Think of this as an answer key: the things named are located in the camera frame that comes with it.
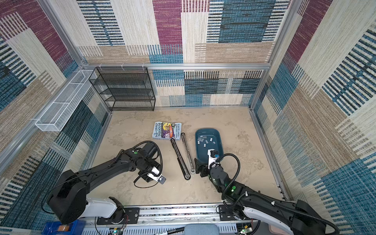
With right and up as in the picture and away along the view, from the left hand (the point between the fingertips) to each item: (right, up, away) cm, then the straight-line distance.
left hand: (156, 167), depth 85 cm
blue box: (-40, -22, -19) cm, 49 cm away
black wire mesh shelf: (-29, +50, +26) cm, 64 cm away
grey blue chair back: (+25, -23, -17) cm, 38 cm away
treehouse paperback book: (+3, +19, +20) cm, 28 cm away
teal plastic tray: (+31, +14, +17) cm, 38 cm away
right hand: (+26, +5, -4) cm, 27 cm away
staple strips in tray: (+28, +13, +16) cm, 35 cm away
